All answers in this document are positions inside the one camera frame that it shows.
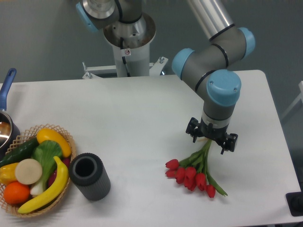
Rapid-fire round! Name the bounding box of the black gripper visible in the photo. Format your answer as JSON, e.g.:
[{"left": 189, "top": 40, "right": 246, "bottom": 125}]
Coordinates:
[{"left": 186, "top": 117, "right": 238, "bottom": 155}]

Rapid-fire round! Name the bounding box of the red tulip bouquet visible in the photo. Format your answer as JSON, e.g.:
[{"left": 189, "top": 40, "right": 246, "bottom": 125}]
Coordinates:
[{"left": 165, "top": 139, "right": 228, "bottom": 198}]

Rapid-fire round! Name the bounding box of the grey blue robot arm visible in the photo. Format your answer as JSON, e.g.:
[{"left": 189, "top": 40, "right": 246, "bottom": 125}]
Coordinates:
[{"left": 76, "top": 0, "right": 255, "bottom": 152}]

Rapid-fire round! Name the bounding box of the black device at table edge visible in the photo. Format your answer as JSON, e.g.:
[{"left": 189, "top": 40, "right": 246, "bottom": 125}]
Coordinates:
[{"left": 285, "top": 192, "right": 303, "bottom": 217}]

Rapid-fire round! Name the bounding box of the dark grey ribbed vase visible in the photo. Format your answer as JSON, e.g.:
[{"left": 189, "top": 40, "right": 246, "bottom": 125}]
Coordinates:
[{"left": 69, "top": 153, "right": 111, "bottom": 201}]

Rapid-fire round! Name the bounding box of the yellow banana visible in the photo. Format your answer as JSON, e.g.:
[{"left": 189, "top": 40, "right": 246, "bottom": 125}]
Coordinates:
[{"left": 18, "top": 156, "right": 69, "bottom": 214}]

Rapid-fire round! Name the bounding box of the green bok choy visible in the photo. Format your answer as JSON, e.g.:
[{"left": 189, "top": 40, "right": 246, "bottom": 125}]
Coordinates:
[{"left": 30, "top": 140, "right": 62, "bottom": 197}]

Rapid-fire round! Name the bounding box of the beige round radish slice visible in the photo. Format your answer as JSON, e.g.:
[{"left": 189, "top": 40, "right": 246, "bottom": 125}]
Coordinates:
[{"left": 15, "top": 158, "right": 43, "bottom": 185}]

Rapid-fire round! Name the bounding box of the green cucumber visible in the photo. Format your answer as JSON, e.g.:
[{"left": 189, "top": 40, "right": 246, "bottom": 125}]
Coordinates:
[{"left": 0, "top": 138, "right": 39, "bottom": 167}]

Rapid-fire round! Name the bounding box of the orange fruit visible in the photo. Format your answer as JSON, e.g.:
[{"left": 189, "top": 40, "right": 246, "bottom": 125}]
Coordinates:
[{"left": 3, "top": 181, "right": 30, "bottom": 204}]

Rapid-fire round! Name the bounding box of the yellow bell pepper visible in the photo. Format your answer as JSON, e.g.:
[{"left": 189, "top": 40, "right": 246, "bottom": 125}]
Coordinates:
[{"left": 0, "top": 163, "right": 18, "bottom": 185}]

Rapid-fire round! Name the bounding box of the white frame at right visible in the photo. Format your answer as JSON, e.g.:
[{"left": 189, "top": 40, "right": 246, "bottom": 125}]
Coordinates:
[{"left": 280, "top": 81, "right": 303, "bottom": 124}]

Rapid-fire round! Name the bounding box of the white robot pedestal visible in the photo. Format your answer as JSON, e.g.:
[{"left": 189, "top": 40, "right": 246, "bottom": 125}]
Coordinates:
[{"left": 83, "top": 12, "right": 169, "bottom": 79}]

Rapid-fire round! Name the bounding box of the blue handled saucepan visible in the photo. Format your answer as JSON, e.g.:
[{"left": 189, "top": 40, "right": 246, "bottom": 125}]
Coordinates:
[{"left": 0, "top": 68, "right": 20, "bottom": 160}]

